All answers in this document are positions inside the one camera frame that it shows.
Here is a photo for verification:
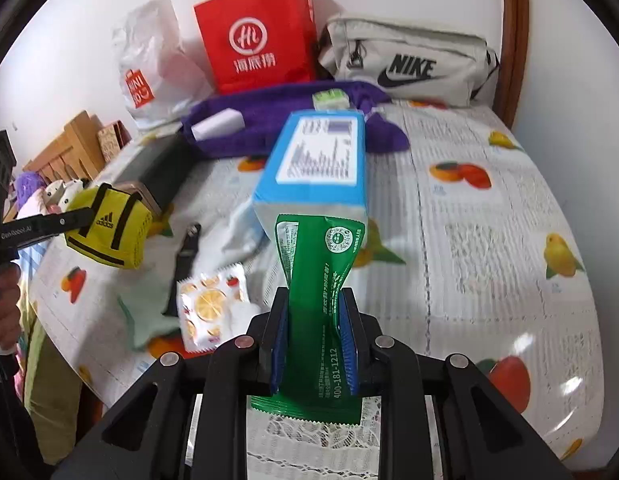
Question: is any white plush toy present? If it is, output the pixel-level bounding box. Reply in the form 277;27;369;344
42;179;90;214

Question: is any orange fruit print packet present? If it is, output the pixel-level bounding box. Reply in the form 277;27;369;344
176;263;260;353

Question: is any red Haidilao paper bag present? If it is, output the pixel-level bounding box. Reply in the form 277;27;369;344
194;0;318;94

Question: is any purple plush toy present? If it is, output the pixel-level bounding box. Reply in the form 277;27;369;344
15;171;48;209

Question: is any grey Nike waist bag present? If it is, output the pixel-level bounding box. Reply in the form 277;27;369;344
319;14;499;107

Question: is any yellow black Adidas pouch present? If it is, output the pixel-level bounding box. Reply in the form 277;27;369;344
65;183;153;269

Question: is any fruit print tablecloth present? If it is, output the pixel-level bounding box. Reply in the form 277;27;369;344
32;103;605;458

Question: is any white Miniso plastic bag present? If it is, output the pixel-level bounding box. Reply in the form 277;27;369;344
112;0;213;131

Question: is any dark green wipes packet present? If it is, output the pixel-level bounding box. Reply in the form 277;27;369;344
252;214;366;425

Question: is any dark green gold box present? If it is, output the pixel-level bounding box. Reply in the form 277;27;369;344
112;132;196;217

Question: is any green cassette tissue pack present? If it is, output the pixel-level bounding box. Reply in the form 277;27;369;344
311;88;351;112

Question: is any person's left hand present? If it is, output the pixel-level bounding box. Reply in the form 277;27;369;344
0;262;22;353

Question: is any purple towel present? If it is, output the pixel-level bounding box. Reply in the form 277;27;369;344
180;79;411;161

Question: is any white sponge block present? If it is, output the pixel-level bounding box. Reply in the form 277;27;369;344
191;108;245;141

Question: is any blue tissue pack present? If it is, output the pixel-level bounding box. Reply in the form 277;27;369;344
252;110;368;240

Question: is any brown patterned box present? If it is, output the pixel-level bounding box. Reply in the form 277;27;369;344
96;120;130;164

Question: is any wooden bed headboard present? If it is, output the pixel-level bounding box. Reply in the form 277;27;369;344
23;110;105;183

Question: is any brown wooden door frame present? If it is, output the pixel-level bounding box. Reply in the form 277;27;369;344
493;0;530;128

